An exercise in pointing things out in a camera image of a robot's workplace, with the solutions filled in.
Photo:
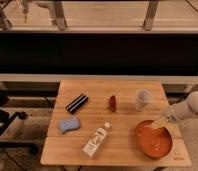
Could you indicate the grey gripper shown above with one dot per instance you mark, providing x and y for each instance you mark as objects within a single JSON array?
[{"x": 170, "y": 115}]

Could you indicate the orange ceramic bowl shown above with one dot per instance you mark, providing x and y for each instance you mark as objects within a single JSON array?
[{"x": 155, "y": 143}]

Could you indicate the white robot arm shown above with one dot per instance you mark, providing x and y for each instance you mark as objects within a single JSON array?
[{"x": 178, "y": 112}]

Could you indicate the translucent plastic cup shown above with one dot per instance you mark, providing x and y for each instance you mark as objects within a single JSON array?
[{"x": 143, "y": 98}]

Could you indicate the small dark red object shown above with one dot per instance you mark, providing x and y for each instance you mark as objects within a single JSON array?
[{"x": 112, "y": 103}]

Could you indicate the wooden table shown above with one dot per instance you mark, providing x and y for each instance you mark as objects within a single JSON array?
[{"x": 119, "y": 147}]

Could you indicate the white plastic bottle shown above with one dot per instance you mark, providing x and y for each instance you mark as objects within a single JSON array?
[{"x": 96, "y": 140}]

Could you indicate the black white striped case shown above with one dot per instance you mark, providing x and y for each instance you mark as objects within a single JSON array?
[{"x": 77, "y": 103}]

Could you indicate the blue sponge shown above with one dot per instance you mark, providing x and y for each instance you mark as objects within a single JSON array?
[{"x": 70, "y": 124}]

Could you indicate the black office chair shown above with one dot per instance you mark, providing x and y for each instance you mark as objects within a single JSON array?
[{"x": 6, "y": 119}]

